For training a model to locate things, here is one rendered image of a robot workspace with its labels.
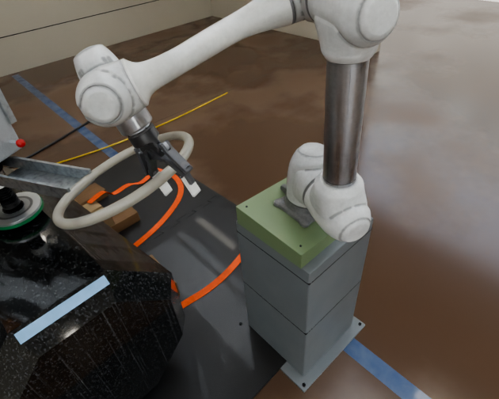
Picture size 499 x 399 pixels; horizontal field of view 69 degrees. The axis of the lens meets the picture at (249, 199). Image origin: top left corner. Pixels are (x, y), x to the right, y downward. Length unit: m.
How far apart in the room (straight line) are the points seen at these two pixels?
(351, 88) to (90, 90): 0.57
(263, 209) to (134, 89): 0.81
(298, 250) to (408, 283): 1.23
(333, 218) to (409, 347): 1.18
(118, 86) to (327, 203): 0.68
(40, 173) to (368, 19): 1.24
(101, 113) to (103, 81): 0.06
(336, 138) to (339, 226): 0.27
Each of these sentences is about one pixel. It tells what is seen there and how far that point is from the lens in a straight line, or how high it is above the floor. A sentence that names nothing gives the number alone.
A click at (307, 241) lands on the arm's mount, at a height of 0.87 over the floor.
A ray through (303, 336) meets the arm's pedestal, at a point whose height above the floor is 0.38.
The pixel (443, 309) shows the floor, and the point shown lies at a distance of 2.37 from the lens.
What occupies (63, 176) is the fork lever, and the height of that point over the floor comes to 1.08.
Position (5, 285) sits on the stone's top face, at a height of 0.83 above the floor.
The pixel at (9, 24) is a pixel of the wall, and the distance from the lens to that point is 6.67.
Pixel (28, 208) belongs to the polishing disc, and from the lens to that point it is 1.79.
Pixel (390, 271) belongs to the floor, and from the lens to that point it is 2.44.
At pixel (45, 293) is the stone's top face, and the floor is 0.83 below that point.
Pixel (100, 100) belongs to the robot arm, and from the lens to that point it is 0.74.
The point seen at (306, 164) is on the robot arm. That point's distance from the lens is 1.26.
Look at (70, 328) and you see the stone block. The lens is 1.43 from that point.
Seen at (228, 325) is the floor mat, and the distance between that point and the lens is 2.13.
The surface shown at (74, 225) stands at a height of 1.19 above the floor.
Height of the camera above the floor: 1.83
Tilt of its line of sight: 40 degrees down
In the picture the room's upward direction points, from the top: 5 degrees counter-clockwise
